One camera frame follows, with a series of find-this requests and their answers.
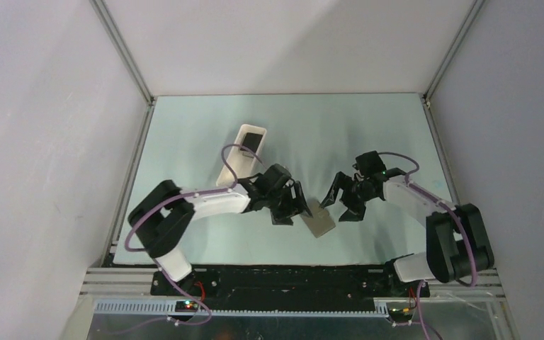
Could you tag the beige card holder wallet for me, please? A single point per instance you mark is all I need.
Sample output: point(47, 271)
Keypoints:
point(320, 222)

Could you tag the right circuit board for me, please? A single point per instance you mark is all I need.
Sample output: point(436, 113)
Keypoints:
point(403, 311)

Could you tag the circuit board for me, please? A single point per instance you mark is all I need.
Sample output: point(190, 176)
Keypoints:
point(187, 306)
point(403, 311)

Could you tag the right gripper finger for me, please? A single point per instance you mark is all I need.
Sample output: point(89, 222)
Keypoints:
point(338, 184)
point(355, 211)

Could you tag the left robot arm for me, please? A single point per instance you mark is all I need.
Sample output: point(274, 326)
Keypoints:
point(160, 220)

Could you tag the aluminium frame rail front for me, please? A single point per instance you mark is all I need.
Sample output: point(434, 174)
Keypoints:
point(146, 290)

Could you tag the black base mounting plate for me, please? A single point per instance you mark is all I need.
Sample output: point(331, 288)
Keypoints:
point(269, 288)

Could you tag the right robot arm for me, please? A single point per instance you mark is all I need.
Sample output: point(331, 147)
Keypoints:
point(457, 245)

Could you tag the black credit cards stack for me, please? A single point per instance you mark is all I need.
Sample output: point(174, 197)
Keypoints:
point(252, 140)

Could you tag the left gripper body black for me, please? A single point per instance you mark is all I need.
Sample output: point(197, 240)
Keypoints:
point(281, 198)

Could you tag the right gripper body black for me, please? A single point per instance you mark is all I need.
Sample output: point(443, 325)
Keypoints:
point(358, 191)

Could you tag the left circuit board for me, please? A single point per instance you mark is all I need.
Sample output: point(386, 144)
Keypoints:
point(187, 306)

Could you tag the white plastic tray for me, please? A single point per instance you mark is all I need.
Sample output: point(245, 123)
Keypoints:
point(241, 159)

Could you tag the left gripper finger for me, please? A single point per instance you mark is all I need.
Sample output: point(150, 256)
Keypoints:
point(299, 201)
point(282, 216)

